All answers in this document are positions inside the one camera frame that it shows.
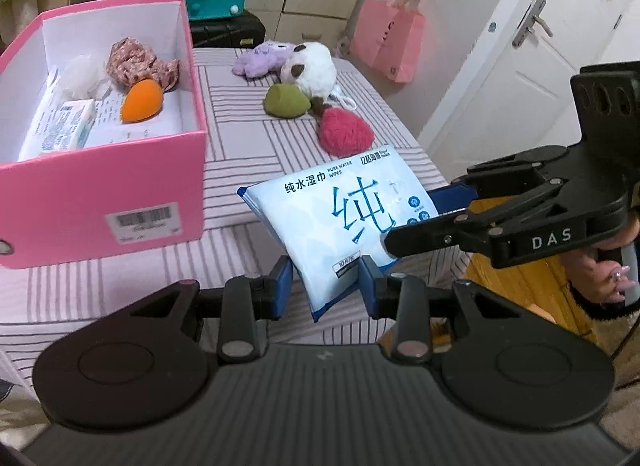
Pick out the printed paper sheet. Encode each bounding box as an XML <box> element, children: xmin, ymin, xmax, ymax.
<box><xmin>17</xmin><ymin>68</ymin><xmax>188</xmax><ymax>161</ymax></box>

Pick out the person's right forearm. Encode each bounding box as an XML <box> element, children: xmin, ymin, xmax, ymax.
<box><xmin>570</xmin><ymin>291</ymin><xmax>640</xmax><ymax>362</ymax></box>

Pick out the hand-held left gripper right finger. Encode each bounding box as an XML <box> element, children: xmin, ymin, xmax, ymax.
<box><xmin>360</xmin><ymin>255</ymin><xmax>508</xmax><ymax>366</ymax></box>

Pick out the white door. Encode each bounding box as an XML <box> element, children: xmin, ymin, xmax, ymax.
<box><xmin>430</xmin><ymin>0</ymin><xmax>640</xmax><ymax>157</ymax></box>

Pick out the orange sponge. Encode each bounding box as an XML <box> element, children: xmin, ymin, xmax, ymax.
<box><xmin>120</xmin><ymin>78</ymin><xmax>165</xmax><ymax>123</ymax></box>

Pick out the pink shopping bag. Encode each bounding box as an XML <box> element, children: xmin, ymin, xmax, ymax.
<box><xmin>349</xmin><ymin>0</ymin><xmax>427</xmax><ymax>84</ymax></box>

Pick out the pink cardboard box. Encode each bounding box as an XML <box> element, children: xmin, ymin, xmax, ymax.
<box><xmin>0</xmin><ymin>0</ymin><xmax>208</xmax><ymax>271</ymax></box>

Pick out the purple plush toy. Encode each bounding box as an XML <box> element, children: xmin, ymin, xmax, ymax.
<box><xmin>232</xmin><ymin>42</ymin><xmax>296</xmax><ymax>79</ymax></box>

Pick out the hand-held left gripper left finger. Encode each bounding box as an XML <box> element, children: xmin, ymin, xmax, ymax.
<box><xmin>127</xmin><ymin>257</ymin><xmax>295</xmax><ymax>366</ymax></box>

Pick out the white bath pouf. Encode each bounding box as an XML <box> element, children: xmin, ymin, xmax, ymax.
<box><xmin>60</xmin><ymin>54</ymin><xmax>113</xmax><ymax>99</ymax></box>

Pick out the green plush toy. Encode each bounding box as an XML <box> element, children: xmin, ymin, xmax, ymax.
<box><xmin>264</xmin><ymin>83</ymin><xmax>312</xmax><ymax>119</ymax></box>

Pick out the striped tablecloth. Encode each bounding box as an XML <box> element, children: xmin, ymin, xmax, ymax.
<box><xmin>0</xmin><ymin>46</ymin><xmax>473</xmax><ymax>362</ymax></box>

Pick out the red fuzzy plush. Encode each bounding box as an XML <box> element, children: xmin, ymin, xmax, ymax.
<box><xmin>310</xmin><ymin>98</ymin><xmax>376</xmax><ymax>157</ymax></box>

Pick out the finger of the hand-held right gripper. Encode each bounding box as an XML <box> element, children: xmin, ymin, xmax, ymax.
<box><xmin>382</xmin><ymin>181</ymin><xmax>568</xmax><ymax>259</ymax></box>
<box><xmin>427</xmin><ymin>146</ymin><xmax>569</xmax><ymax>221</ymax></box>

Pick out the wet wipes pack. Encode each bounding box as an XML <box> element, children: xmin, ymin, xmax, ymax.
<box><xmin>237</xmin><ymin>146</ymin><xmax>432</xmax><ymax>321</ymax></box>

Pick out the person's right hand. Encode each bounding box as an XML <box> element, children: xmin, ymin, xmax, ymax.
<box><xmin>562</xmin><ymin>243</ymin><xmax>628</xmax><ymax>307</ymax></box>

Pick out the silver door handle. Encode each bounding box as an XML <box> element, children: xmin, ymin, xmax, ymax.
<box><xmin>512</xmin><ymin>0</ymin><xmax>555</xmax><ymax>49</ymax></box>

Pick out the small tissue pack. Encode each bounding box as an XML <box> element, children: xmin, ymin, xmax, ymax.
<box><xmin>40</xmin><ymin>99</ymin><xmax>97</xmax><ymax>151</ymax></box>

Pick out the white plush toy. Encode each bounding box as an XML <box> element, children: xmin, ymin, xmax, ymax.
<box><xmin>279</xmin><ymin>42</ymin><xmax>357</xmax><ymax>109</ymax></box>

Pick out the pink floral cloth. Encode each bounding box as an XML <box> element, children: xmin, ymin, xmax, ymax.
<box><xmin>106</xmin><ymin>37</ymin><xmax>180</xmax><ymax>92</ymax></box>

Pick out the black suitcase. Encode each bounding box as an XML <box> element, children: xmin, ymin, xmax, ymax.
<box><xmin>189</xmin><ymin>10</ymin><xmax>266</xmax><ymax>49</ymax></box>

